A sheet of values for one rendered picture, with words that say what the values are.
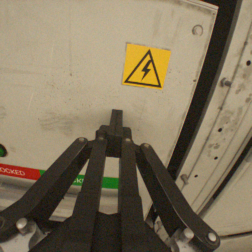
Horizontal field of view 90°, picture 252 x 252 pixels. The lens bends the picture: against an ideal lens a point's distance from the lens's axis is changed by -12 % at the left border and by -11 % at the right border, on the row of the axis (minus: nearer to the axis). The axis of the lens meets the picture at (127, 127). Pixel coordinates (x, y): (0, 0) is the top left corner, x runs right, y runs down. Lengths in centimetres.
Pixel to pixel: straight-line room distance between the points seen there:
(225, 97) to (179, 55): 10
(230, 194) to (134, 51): 35
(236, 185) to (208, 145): 14
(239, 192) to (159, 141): 25
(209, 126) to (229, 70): 9
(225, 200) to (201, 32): 35
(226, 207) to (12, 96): 50
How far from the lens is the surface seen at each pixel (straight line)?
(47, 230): 46
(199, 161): 30
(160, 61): 20
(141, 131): 22
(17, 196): 35
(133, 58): 19
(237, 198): 44
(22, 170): 35
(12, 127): 29
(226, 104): 26
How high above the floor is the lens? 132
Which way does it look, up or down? 29 degrees down
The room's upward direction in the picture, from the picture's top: 9 degrees clockwise
